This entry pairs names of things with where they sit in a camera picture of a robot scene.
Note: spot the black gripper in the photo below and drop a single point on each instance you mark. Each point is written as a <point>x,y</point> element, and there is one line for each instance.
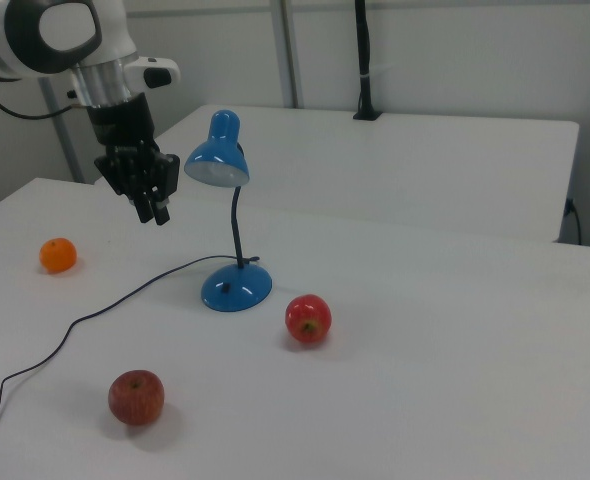
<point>125,135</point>

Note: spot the blue desk lamp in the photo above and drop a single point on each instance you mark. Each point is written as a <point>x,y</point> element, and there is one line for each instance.
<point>237,290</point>

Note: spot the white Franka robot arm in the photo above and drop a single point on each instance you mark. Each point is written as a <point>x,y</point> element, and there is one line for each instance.
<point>110,30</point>

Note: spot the orange mandarin fruit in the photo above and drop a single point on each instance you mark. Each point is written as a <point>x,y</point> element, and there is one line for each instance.
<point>58,255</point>

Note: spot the dull red apple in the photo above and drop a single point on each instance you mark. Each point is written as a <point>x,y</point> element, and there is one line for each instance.
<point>136,397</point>

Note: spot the bright red apple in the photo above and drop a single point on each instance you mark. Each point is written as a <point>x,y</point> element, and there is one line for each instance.
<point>308,318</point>

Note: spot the white table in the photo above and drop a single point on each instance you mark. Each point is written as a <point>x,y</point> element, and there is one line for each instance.
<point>400,165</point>

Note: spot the black pole with clamp base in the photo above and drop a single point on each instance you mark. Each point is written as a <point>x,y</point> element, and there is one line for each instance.
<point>364,60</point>

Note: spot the grey metal frame post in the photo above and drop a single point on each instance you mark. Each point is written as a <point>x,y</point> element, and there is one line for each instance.
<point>289,55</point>
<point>65,140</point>

